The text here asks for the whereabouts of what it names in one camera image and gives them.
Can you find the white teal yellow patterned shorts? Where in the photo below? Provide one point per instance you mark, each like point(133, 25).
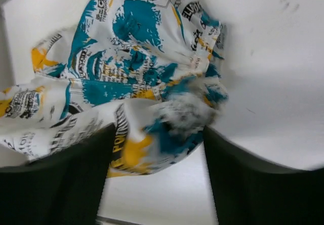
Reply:
point(150, 67)

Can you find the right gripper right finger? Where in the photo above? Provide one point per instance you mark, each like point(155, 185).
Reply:
point(248, 189)

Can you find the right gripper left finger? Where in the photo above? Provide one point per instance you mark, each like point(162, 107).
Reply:
point(63, 188)

